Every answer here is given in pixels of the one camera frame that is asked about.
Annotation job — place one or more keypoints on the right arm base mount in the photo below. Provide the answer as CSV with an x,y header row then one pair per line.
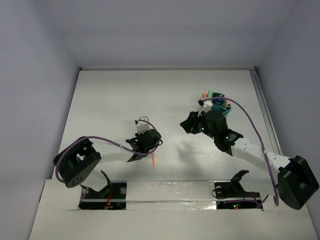
x,y
230,195

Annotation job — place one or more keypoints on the teal round organizer container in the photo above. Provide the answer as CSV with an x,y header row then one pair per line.
x,y
219,108

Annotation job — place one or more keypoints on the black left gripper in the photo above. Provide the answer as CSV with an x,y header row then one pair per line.
x,y
152,144

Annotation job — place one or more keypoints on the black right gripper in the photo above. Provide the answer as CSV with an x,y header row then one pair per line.
x,y
192,120

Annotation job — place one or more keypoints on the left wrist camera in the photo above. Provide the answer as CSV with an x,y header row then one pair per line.
x,y
142,124

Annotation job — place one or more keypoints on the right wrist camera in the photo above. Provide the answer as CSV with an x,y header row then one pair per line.
x,y
207,106

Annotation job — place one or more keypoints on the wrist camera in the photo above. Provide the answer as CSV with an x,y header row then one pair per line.
x,y
207,106
142,124

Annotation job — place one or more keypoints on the green highlighter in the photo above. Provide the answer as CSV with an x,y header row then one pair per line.
x,y
210,94

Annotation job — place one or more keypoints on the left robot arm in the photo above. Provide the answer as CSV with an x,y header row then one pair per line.
x,y
75,163

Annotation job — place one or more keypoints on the pink eraser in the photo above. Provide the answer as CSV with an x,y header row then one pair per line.
x,y
227,104

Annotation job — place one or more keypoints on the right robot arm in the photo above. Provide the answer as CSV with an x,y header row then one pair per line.
x,y
292,179

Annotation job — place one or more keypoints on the small blue-cap glue bottle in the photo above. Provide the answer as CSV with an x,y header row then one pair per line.
x,y
219,101

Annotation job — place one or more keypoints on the orange pen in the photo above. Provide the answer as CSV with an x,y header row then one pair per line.
x,y
153,160

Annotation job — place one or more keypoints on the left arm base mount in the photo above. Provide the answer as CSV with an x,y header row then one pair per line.
x,y
110,197

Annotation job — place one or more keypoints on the aluminium rail right side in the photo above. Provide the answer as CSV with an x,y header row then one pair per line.
x,y
267,120

